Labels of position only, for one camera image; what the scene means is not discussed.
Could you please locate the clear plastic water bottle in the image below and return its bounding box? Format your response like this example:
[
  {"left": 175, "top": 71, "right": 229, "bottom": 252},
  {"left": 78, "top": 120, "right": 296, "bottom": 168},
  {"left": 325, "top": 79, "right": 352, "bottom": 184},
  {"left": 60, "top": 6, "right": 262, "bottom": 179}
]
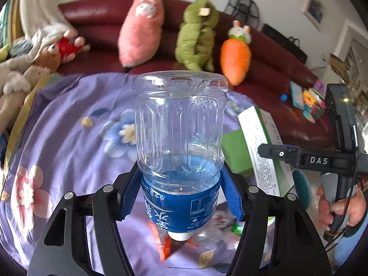
[{"left": 132, "top": 70, "right": 228, "bottom": 241}]

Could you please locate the teal trash bin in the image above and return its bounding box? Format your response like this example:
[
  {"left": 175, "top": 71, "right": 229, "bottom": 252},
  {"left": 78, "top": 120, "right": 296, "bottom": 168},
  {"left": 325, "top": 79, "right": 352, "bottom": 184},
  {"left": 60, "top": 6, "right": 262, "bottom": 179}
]
[{"left": 292, "top": 170, "right": 312, "bottom": 209}]

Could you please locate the person's right hand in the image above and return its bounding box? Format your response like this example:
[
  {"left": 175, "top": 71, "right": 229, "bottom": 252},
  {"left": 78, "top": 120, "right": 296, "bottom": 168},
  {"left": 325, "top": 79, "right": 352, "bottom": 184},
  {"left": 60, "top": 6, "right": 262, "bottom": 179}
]
[{"left": 316, "top": 185, "right": 367, "bottom": 230}]

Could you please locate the green white carton box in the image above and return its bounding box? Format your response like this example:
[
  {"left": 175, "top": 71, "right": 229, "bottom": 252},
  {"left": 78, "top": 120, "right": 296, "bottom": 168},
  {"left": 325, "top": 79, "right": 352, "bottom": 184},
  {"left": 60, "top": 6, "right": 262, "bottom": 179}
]
[{"left": 238, "top": 105, "right": 294, "bottom": 196}]

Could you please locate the clear printed plastic bag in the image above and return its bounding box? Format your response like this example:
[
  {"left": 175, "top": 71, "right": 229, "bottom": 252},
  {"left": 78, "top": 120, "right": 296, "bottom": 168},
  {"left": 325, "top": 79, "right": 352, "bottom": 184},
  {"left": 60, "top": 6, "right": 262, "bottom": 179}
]
[{"left": 149, "top": 201, "right": 271, "bottom": 268}]

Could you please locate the colourful toy pile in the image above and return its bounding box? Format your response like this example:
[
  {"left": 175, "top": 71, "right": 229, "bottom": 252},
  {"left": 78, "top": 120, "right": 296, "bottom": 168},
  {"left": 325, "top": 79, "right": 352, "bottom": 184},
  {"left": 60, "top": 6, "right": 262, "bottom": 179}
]
[{"left": 289, "top": 81, "right": 326, "bottom": 123}]

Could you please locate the small blue ball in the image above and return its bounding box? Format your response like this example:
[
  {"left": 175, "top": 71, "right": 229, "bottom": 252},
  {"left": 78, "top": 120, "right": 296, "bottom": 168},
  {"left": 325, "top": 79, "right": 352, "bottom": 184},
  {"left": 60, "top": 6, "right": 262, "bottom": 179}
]
[{"left": 280, "top": 94, "right": 288, "bottom": 102}]

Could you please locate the small green cardboard box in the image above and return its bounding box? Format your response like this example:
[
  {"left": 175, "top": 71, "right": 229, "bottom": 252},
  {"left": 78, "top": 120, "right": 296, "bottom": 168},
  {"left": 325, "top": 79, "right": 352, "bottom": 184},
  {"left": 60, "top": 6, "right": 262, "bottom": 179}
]
[{"left": 222, "top": 129, "right": 254, "bottom": 178}]

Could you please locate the dark red leather sofa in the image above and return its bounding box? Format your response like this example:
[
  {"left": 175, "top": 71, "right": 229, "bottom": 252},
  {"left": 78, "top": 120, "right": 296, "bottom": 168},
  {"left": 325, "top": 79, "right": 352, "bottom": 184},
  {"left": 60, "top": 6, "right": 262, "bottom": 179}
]
[{"left": 58, "top": 0, "right": 333, "bottom": 148}]

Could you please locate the orange carrot plush toy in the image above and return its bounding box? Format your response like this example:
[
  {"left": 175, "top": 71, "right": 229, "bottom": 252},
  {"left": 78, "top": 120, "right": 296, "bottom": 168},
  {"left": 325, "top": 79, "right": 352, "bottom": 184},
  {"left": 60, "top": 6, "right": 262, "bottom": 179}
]
[{"left": 220, "top": 20, "right": 252, "bottom": 87}]

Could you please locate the white rabbit plush toy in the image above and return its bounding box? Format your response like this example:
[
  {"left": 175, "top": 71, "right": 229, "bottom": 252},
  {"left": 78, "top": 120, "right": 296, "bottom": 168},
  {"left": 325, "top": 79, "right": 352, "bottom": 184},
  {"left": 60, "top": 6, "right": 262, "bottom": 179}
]
[{"left": 0, "top": 55, "right": 52, "bottom": 135}]

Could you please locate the green plush toy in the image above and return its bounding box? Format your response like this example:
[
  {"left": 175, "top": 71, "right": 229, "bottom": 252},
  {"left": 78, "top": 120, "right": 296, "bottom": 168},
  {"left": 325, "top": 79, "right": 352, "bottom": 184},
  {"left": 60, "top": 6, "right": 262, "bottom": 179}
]
[{"left": 175, "top": 0, "right": 220, "bottom": 72}]

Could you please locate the brown bear plush toy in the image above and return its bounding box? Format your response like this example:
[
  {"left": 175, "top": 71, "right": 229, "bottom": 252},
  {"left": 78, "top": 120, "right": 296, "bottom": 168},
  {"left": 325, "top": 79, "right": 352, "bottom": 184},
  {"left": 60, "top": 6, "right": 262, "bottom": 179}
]
[{"left": 33, "top": 29, "right": 90, "bottom": 72}]

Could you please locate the pink plush toy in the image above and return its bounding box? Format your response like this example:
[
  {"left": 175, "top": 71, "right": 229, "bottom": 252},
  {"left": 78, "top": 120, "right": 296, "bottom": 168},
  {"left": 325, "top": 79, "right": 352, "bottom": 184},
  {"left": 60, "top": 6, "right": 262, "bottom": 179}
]
[{"left": 118, "top": 0, "right": 165, "bottom": 68}]

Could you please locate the framed wall picture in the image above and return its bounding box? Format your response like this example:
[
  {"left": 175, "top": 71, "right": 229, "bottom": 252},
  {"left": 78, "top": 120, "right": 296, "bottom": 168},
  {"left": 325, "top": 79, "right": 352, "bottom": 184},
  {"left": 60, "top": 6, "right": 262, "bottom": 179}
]
[{"left": 302, "top": 0, "right": 326, "bottom": 31}]

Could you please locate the black wire rack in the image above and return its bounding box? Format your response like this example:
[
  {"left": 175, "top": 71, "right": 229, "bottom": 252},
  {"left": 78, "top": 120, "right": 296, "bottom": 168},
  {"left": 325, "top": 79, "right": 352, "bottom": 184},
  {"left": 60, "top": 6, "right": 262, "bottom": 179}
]
[{"left": 224, "top": 0, "right": 260, "bottom": 29}]

